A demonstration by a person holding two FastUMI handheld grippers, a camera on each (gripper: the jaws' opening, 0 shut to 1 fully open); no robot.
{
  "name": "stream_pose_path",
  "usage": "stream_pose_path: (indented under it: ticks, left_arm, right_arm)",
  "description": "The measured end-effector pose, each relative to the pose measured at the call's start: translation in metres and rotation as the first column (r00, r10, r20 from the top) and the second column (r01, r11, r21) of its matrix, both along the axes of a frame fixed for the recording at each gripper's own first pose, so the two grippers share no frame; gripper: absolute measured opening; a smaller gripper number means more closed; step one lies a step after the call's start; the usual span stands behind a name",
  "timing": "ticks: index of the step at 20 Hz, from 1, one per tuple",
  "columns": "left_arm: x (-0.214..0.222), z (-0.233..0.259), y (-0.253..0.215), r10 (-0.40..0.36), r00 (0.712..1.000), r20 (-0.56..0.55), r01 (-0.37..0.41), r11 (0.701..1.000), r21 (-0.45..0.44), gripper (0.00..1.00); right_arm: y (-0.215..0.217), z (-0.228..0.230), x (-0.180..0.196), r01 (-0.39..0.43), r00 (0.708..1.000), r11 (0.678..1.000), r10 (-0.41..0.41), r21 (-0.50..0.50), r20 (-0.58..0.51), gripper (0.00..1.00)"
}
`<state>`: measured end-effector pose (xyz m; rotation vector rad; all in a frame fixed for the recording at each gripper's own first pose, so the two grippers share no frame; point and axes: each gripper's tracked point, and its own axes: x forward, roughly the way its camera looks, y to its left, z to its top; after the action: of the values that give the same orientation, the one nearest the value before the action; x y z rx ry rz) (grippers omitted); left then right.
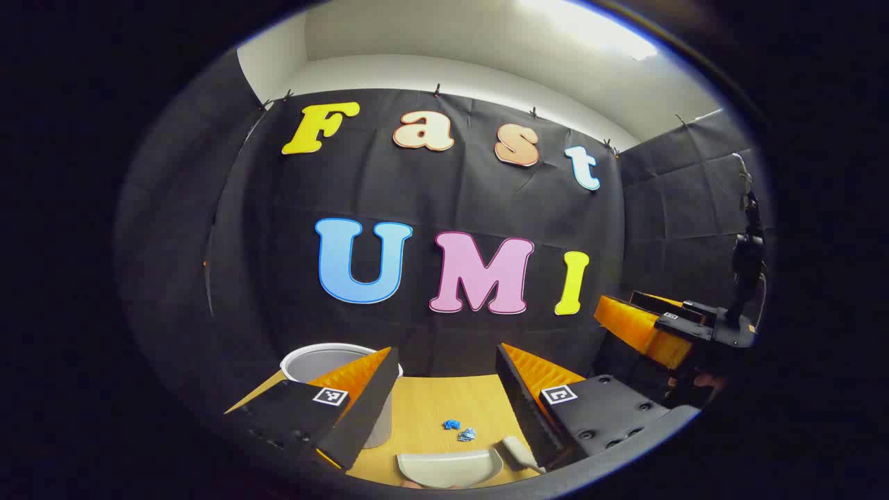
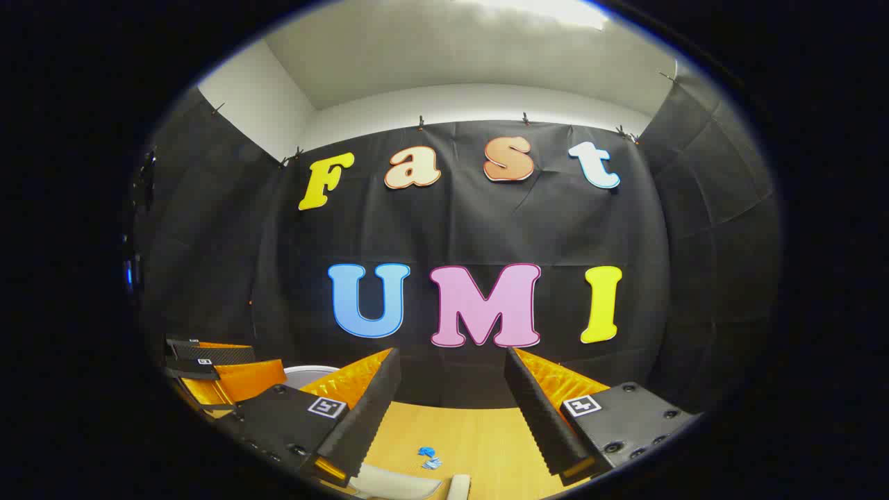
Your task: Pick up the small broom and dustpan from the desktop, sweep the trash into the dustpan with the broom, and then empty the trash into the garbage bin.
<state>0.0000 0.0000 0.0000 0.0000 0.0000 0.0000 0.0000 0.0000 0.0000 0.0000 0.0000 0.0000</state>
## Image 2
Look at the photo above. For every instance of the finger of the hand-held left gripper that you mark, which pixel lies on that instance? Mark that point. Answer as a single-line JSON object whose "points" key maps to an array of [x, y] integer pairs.
{"points": [[243, 382], [208, 354]]}

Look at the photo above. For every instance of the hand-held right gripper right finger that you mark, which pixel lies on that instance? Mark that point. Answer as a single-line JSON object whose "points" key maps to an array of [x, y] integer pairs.
{"points": [[545, 417]]}

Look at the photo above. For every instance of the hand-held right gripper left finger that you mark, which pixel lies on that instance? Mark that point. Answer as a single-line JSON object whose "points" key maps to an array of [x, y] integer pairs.
{"points": [[361, 417]]}

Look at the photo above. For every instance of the white garbage bin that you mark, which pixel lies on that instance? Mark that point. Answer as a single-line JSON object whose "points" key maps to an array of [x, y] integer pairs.
{"points": [[309, 375]]}

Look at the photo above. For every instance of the white dustpan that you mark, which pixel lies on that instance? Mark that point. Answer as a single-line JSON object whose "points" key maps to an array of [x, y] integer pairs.
{"points": [[396, 482]]}

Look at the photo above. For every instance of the pale blue paper trash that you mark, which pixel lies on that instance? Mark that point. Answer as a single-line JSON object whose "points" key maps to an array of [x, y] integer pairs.
{"points": [[433, 463]]}

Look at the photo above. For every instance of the wooden desktop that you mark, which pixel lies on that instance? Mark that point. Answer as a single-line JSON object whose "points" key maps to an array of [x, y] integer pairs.
{"points": [[486, 444]]}

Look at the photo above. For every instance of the row of small backdrop clips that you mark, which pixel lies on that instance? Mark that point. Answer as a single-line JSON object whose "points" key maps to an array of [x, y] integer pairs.
{"points": [[420, 123]]}

